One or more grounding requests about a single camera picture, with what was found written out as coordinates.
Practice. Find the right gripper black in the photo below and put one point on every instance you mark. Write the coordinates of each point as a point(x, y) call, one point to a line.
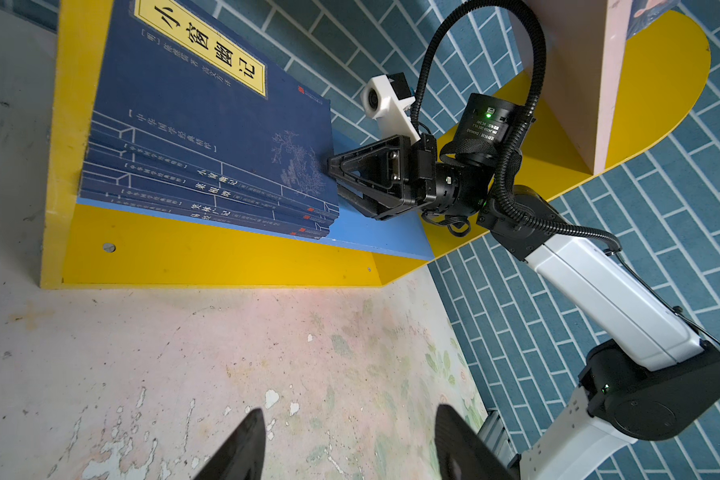
point(394, 176)

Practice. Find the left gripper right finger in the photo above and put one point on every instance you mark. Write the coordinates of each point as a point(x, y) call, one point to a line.
point(460, 452)

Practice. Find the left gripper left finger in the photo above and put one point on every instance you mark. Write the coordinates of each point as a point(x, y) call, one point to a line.
point(242, 455)

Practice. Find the blue book yellow label Yijing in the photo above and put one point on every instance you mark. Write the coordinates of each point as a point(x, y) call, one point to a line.
point(231, 213)

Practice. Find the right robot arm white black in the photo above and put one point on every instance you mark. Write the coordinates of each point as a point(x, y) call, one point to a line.
point(657, 372)

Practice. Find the floral table mat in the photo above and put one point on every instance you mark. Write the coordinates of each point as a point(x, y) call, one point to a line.
point(147, 384)

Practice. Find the yellow shelf with coloured boards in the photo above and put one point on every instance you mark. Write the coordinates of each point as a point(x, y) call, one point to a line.
point(665, 68)

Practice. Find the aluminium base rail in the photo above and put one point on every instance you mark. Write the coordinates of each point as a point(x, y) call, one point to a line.
point(497, 438)

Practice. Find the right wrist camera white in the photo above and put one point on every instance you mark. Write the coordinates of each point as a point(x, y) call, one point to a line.
point(387, 100)

